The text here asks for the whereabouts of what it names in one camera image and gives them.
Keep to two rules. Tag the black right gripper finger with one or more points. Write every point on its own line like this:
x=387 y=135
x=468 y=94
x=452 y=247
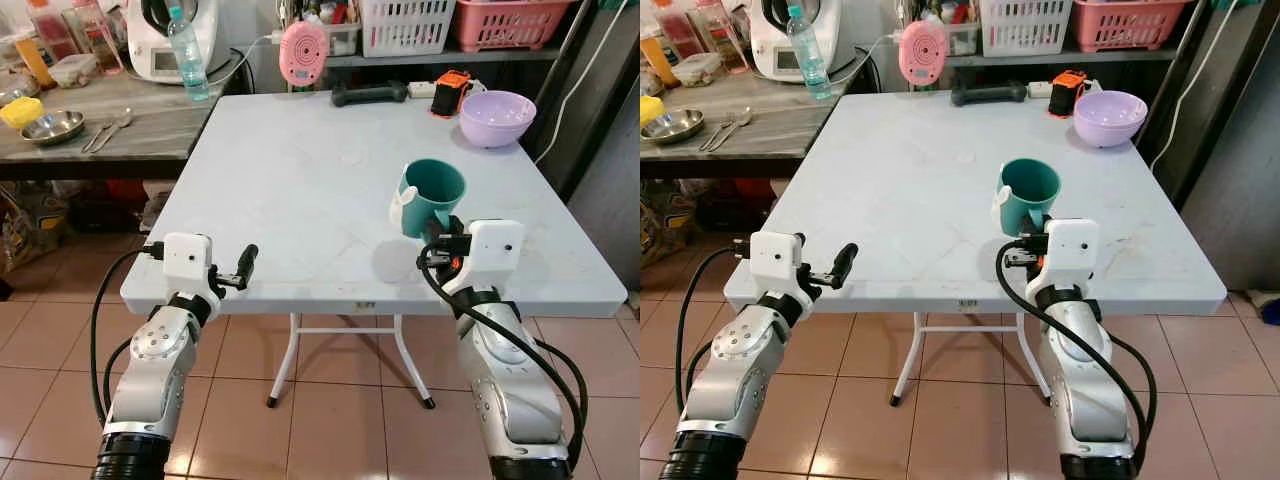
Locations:
x=452 y=228
x=1037 y=231

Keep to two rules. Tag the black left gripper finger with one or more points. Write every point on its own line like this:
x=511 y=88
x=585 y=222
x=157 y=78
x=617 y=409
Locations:
x=846 y=264
x=246 y=265

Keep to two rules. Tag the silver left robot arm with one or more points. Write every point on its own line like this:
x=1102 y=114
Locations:
x=730 y=375
x=150 y=380

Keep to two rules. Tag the white folding table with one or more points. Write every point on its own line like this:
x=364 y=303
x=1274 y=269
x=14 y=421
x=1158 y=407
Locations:
x=300 y=200
x=900 y=200

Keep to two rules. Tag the purple plastic bowl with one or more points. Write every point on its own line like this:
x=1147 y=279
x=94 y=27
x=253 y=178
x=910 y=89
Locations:
x=497 y=120
x=1110 y=120

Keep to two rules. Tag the orange and black device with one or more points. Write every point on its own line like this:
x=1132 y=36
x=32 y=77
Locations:
x=1068 y=95
x=450 y=95

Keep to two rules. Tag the white power strip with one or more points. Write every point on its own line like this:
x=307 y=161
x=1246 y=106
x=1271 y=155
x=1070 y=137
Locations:
x=1038 y=88
x=420 y=89

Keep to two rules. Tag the steel spoon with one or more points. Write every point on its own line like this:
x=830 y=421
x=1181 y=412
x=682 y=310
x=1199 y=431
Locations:
x=744 y=114
x=125 y=115

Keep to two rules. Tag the steel fork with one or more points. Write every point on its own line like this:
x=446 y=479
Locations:
x=105 y=127
x=724 y=126

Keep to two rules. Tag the white plastic basket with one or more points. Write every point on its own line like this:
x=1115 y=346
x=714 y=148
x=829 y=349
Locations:
x=1025 y=25
x=405 y=25

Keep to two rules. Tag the clear water bottle blue cap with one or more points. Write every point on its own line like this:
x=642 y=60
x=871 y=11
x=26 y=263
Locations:
x=188 y=60
x=808 y=60

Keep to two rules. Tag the pink plastic basket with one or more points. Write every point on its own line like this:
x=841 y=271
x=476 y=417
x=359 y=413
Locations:
x=510 y=25
x=1130 y=25

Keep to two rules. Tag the pink round gadget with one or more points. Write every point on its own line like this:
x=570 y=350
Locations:
x=303 y=55
x=922 y=52

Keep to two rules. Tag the shallow steel plate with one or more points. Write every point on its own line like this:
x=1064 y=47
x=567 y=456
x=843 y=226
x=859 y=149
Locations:
x=52 y=127
x=672 y=125

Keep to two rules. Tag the yellow flower-shaped bowl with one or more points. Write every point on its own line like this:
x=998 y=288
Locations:
x=20 y=112
x=650 y=110

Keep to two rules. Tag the white kitchen food processor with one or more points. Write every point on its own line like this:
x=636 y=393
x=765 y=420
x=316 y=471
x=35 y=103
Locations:
x=145 y=45
x=765 y=45

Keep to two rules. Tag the glass food container with lid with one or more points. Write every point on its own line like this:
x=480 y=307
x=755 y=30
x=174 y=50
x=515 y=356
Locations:
x=697 y=68
x=73 y=70

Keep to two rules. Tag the pink drinking bottle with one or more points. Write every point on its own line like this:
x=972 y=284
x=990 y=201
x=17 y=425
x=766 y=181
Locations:
x=722 y=35
x=100 y=35

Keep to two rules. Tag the jar with red contents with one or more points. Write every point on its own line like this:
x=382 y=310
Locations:
x=678 y=30
x=50 y=30

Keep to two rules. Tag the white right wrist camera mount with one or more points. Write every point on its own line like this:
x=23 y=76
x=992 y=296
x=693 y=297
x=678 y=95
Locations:
x=1070 y=250
x=495 y=250

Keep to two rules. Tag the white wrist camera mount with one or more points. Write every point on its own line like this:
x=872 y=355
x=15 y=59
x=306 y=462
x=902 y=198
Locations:
x=1070 y=250
x=775 y=262
x=187 y=262
x=495 y=250

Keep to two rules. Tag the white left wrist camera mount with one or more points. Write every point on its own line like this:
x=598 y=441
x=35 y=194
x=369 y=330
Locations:
x=775 y=262
x=187 y=262

